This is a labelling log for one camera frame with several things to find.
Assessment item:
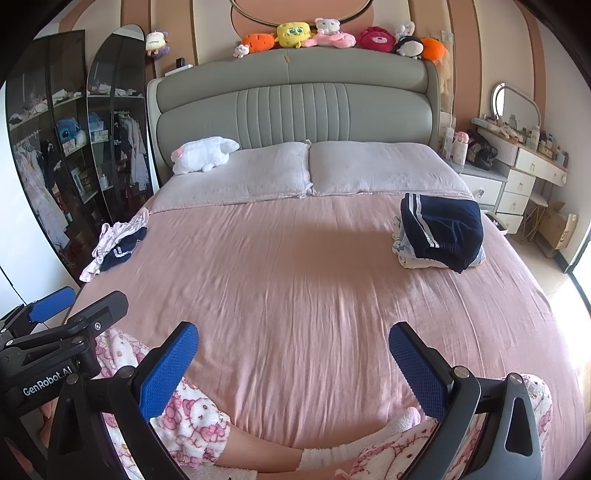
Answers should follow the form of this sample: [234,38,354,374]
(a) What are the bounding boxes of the person's bare leg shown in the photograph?
[215,425,308,474]

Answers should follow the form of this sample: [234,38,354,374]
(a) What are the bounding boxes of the white dressing table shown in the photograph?
[475,122,571,236]

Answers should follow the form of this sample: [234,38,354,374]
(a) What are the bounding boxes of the person's pink print pajama trousers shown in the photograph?
[39,328,555,480]

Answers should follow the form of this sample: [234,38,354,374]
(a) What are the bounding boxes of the black and white plush toy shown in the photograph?
[396,36,424,60]

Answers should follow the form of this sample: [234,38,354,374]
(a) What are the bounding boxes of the large white plush toy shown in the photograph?
[171,136,241,175]

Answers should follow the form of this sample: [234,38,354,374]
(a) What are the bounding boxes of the purple and white plush toy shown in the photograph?
[144,30,171,61]

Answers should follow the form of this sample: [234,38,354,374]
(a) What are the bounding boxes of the cartoon print pajama pants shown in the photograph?
[79,208,151,283]

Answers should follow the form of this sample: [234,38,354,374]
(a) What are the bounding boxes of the red bear plush toy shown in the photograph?
[359,26,397,52]

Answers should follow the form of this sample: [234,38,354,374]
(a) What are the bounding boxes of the navy blue garment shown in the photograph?
[99,226,148,273]

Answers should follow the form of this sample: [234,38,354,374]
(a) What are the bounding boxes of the cardboard box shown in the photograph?
[538,200,578,252]

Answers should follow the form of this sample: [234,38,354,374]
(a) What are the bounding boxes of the white nightstand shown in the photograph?
[457,159,511,217]

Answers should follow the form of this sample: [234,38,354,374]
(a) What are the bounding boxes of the grey padded headboard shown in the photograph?
[147,48,455,185]

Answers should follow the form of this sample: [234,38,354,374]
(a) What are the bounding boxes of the row of cosmetic bottles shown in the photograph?
[526,127,571,167]

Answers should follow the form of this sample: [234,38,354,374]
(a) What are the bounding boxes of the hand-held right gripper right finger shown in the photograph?
[388,322,543,480]

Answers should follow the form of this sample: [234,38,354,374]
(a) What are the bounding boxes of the yellow sponge plush toy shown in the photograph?
[276,21,317,49]

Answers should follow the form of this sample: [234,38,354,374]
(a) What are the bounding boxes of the black bag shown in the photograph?
[466,141,499,171]

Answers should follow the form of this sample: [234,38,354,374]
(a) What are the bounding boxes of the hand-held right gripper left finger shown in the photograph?
[46,320,200,480]

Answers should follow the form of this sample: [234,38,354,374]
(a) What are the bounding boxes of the oval wall frame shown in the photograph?
[229,0,375,24]

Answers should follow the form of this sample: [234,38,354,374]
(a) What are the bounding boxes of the dark glass door wardrobe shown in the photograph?
[4,24,160,289]

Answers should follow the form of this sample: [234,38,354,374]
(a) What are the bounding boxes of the cream plush toy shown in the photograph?
[434,58,452,95]

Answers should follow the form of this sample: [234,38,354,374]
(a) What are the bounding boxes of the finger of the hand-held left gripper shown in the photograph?
[0,291,130,366]
[0,286,77,344]

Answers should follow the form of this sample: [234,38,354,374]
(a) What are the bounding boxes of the folded navy striped pants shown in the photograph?
[399,193,485,273]

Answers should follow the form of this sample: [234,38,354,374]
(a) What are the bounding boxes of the round orange plush toy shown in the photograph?
[421,36,448,63]

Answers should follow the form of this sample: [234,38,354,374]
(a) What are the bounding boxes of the white stool with gold legs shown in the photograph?
[515,190,551,246]

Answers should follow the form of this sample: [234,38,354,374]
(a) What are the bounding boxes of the pale checked pillow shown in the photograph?
[308,141,476,199]
[150,141,315,214]

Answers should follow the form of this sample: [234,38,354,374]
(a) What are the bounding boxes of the bed with pink sheet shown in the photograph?
[62,185,587,480]

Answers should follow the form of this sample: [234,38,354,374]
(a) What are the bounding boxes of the pink bear plush toy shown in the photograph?
[302,17,357,49]

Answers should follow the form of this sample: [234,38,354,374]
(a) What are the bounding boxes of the rounded vanity mirror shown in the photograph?
[489,83,541,130]

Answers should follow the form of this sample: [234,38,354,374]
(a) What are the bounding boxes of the orange carrot plush toy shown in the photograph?
[242,32,278,52]

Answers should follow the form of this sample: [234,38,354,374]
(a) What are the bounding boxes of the blue plush toy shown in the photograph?
[56,119,86,148]

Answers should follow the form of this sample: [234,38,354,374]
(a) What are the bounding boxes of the white fluffy sock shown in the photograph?
[300,406,422,472]

